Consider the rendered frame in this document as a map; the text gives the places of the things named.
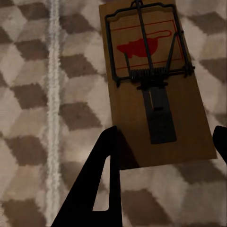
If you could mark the mousetrap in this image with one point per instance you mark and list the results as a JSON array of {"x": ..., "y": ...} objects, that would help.
[{"x": 154, "y": 96}]

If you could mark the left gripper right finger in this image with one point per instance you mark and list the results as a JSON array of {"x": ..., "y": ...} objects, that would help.
[{"x": 220, "y": 141}]

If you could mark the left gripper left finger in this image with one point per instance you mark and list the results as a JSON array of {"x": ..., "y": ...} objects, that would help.
[{"x": 77, "y": 209}]

